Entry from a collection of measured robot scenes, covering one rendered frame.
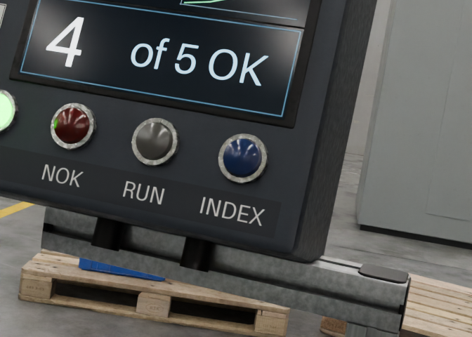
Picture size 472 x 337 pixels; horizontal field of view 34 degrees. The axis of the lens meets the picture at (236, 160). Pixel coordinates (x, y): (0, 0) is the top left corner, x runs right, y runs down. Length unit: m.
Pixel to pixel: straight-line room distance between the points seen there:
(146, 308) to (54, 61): 3.04
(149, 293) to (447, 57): 3.58
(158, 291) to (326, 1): 3.06
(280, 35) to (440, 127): 5.85
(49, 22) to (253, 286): 0.20
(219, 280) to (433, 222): 5.88
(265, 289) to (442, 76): 5.80
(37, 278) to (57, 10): 3.09
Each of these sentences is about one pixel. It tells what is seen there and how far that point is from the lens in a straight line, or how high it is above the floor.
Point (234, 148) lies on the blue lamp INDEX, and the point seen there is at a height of 1.12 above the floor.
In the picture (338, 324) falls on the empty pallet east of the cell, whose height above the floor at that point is 0.06.
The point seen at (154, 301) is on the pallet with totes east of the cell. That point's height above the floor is 0.09.
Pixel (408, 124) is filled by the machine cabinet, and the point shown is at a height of 0.91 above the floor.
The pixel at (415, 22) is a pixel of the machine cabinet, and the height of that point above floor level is 1.70.
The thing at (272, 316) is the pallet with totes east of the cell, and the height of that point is 0.10.
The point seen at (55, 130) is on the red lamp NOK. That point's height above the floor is 1.11.
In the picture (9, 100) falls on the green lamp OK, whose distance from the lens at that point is 0.46.
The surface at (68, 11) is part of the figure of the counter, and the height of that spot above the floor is 1.18.
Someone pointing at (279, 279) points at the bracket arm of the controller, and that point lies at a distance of 0.48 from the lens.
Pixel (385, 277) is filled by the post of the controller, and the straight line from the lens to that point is 0.46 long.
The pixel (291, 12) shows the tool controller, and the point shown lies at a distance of 0.42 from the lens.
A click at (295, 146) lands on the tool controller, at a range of 0.40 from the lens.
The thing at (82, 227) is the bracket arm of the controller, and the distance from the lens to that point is 0.51.
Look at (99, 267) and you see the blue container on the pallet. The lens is 3.56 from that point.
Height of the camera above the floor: 1.16
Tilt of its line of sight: 7 degrees down
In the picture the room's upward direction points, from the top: 9 degrees clockwise
